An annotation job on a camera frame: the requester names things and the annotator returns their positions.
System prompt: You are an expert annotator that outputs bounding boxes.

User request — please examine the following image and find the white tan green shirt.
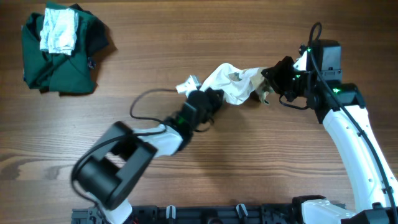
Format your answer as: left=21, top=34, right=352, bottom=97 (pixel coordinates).
left=200, top=63, right=274, bottom=105

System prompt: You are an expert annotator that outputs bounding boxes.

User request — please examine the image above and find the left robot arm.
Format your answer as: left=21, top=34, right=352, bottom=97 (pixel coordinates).
left=70, top=88, right=224, bottom=223

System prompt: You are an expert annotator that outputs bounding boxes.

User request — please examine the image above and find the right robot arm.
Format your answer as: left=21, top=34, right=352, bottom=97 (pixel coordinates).
left=261, top=40, right=397, bottom=223

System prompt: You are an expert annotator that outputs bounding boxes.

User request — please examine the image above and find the light patterned folded cloth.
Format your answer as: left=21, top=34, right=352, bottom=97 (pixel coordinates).
left=39, top=8, right=79, bottom=56

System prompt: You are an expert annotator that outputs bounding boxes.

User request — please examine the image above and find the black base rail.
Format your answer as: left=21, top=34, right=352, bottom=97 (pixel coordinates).
left=71, top=203, right=296, bottom=224

